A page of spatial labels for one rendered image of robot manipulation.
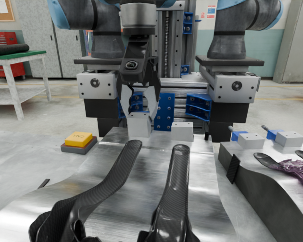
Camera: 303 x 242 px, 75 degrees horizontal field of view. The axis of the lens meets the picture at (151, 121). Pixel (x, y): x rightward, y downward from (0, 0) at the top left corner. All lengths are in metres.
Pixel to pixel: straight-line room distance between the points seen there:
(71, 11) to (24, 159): 0.50
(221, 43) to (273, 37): 5.56
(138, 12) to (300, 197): 0.42
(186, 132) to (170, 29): 0.60
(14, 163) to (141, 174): 0.39
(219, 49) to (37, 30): 5.60
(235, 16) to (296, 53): 5.33
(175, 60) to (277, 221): 0.71
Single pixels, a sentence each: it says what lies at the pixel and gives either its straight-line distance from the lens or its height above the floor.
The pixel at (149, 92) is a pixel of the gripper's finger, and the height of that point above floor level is 1.00.
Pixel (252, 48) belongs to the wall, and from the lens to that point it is 6.19.
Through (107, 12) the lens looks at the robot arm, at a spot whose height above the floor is 1.20.
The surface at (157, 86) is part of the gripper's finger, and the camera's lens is 0.45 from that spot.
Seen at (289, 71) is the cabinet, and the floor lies 0.33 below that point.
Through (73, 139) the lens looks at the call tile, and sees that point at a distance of 0.63.
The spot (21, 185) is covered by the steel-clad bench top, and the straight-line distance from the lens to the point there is 0.57.
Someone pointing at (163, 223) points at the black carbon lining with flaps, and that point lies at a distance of 0.26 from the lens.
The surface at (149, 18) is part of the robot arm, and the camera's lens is 0.45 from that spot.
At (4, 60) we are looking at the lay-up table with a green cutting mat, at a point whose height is 0.85.
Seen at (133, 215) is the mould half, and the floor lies 0.93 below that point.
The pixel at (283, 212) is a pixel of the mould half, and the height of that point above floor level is 0.86.
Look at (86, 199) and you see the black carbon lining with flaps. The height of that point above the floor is 0.91.
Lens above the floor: 1.12
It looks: 23 degrees down
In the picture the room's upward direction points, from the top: straight up
